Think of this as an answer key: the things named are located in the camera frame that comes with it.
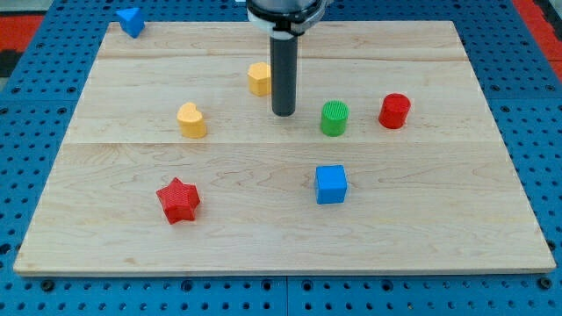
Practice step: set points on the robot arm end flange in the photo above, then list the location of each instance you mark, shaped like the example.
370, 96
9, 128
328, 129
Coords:
286, 19

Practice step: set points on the red star block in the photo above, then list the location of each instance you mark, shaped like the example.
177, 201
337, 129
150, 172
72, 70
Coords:
179, 201

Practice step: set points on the blue cube block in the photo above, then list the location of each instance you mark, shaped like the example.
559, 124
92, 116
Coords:
330, 184

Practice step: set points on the green cylinder block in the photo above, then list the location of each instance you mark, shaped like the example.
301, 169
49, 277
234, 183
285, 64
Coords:
334, 116

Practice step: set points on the yellow hexagon block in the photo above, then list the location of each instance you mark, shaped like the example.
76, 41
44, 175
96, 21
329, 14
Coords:
259, 79

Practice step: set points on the yellow heart block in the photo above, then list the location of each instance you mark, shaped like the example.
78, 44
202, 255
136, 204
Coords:
191, 121

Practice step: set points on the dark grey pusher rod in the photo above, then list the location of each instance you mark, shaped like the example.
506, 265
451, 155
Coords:
283, 64

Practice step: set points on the light wooden board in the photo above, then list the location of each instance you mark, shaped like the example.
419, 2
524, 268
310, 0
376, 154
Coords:
438, 196

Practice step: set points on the red cylinder block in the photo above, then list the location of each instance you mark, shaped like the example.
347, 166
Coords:
394, 111

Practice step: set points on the blue triangle block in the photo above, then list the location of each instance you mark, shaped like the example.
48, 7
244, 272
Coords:
131, 21

